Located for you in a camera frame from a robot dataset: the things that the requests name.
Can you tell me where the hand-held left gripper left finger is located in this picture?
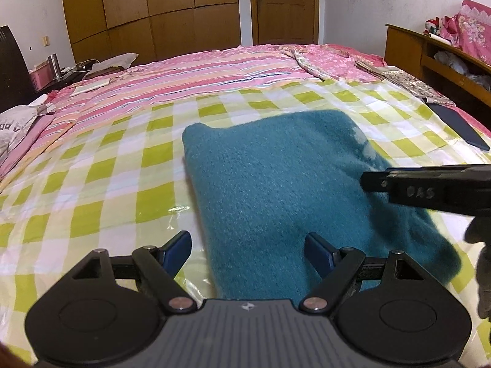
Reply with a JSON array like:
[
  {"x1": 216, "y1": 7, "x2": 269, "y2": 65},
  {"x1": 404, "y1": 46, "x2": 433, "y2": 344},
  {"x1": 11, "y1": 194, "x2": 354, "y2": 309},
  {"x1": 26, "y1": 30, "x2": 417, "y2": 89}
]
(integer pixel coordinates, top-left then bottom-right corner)
[{"x1": 50, "y1": 231, "x2": 194, "y2": 314}]

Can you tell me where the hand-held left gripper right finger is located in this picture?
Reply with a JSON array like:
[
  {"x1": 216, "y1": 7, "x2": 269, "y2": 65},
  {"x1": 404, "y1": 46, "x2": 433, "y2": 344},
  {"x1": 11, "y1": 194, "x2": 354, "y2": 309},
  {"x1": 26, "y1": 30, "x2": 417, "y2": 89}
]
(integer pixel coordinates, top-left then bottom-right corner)
[{"x1": 298, "y1": 232, "x2": 442, "y2": 314}]

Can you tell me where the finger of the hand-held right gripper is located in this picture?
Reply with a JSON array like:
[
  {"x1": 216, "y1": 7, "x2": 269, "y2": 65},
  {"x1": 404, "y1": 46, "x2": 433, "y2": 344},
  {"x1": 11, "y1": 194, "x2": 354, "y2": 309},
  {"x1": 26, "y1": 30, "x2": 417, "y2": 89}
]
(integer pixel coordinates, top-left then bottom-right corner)
[{"x1": 361, "y1": 166, "x2": 447, "y2": 209}]

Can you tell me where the blue knit sweater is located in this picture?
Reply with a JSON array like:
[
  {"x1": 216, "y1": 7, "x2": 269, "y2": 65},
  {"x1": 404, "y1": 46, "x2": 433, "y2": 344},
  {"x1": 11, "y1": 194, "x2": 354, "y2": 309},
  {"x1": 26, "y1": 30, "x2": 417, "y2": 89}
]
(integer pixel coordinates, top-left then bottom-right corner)
[{"x1": 181, "y1": 109, "x2": 463, "y2": 300}]

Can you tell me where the person's right hand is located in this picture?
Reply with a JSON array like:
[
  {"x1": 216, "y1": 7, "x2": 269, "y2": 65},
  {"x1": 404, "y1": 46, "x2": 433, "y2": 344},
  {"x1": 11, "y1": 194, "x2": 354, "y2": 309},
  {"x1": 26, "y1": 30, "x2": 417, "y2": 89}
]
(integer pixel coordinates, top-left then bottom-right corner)
[{"x1": 464, "y1": 215, "x2": 491, "y2": 320}]

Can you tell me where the dark blue flat book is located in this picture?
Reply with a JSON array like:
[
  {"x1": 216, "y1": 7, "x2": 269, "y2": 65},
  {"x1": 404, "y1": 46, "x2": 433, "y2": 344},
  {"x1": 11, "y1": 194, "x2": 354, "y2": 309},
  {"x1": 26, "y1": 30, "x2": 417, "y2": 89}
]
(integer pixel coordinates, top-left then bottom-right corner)
[{"x1": 427, "y1": 103, "x2": 491, "y2": 152}]

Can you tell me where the brown patterned cloth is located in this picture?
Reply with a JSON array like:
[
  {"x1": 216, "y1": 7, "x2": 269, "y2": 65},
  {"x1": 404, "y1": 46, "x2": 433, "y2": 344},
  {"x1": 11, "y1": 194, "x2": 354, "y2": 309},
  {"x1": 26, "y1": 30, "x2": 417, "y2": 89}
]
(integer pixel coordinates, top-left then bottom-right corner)
[{"x1": 355, "y1": 59, "x2": 457, "y2": 107}]

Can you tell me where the white crumpled cloth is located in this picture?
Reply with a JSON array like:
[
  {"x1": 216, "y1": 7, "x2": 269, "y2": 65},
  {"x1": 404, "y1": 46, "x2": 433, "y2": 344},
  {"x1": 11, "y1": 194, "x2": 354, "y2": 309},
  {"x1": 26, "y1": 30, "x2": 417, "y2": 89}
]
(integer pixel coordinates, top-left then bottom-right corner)
[{"x1": 433, "y1": 50, "x2": 470, "y2": 75}]

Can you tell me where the wooden shelf desk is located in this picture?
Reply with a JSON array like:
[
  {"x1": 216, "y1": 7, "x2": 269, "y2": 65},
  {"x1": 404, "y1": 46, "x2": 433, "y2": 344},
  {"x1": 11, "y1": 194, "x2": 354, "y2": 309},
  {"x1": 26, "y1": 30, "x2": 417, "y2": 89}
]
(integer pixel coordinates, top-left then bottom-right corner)
[{"x1": 385, "y1": 23, "x2": 491, "y2": 127}]

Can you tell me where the pink floral cloth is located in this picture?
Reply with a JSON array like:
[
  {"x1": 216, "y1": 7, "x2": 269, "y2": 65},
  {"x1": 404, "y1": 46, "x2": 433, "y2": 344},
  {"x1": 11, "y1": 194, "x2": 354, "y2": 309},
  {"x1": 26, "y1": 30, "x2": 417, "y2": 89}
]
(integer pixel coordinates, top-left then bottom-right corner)
[{"x1": 282, "y1": 43, "x2": 384, "y2": 83}]

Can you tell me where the pink floral quilt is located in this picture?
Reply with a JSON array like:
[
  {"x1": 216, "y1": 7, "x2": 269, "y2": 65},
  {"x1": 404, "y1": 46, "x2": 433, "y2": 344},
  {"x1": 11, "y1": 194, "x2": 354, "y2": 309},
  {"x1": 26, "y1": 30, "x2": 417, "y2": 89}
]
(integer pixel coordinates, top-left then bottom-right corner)
[{"x1": 441, "y1": 0, "x2": 491, "y2": 66}]

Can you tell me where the pink striped folded quilt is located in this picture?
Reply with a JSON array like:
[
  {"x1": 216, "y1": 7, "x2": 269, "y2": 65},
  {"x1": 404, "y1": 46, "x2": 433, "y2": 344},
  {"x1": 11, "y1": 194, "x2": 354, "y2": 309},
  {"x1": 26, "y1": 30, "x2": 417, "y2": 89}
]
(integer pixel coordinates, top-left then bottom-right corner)
[{"x1": 0, "y1": 113, "x2": 58, "y2": 179}]

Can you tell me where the grey folded cloth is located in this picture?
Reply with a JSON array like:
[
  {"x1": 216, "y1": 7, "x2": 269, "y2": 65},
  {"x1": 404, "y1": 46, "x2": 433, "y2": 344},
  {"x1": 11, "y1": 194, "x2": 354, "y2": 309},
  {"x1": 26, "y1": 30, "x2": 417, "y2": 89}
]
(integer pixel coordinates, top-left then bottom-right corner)
[{"x1": 88, "y1": 53, "x2": 139, "y2": 75}]

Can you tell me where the dark nightstand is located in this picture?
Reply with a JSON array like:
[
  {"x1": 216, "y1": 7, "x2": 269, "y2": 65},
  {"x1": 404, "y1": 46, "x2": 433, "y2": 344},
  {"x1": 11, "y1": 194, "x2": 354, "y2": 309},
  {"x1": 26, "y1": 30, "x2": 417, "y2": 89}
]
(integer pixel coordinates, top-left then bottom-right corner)
[{"x1": 33, "y1": 67, "x2": 93, "y2": 100}]

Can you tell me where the grey dotted pillow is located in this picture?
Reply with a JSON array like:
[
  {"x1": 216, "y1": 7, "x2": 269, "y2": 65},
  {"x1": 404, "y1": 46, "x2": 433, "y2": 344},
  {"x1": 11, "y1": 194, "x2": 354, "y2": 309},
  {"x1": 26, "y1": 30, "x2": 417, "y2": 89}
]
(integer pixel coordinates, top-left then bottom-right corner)
[{"x1": 0, "y1": 103, "x2": 56, "y2": 156}]

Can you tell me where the wooden door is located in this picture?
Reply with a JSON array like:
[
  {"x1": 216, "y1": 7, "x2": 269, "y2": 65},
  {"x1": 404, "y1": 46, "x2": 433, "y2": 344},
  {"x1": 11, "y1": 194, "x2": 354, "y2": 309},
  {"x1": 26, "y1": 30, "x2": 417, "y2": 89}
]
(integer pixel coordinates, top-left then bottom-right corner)
[{"x1": 249, "y1": 0, "x2": 320, "y2": 45}]

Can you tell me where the pink box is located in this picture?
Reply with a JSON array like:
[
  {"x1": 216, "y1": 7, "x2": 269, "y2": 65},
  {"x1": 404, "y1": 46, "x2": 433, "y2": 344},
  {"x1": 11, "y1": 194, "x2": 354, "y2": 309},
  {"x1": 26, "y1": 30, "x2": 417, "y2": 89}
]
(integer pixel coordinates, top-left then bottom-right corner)
[{"x1": 28, "y1": 65, "x2": 52, "y2": 93}]

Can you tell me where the wooden wardrobe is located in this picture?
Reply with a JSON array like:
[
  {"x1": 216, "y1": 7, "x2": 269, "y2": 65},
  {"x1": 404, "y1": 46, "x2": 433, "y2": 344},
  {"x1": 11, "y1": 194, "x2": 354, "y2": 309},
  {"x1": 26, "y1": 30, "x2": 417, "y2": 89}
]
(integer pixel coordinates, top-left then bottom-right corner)
[{"x1": 60, "y1": 0, "x2": 242, "y2": 64}]

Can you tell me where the dark wooden headboard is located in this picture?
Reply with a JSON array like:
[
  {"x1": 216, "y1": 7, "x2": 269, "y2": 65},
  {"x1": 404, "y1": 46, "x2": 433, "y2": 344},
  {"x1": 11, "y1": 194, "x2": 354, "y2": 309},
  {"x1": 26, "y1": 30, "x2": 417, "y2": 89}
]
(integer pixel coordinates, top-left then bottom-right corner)
[{"x1": 0, "y1": 25, "x2": 33, "y2": 113}]

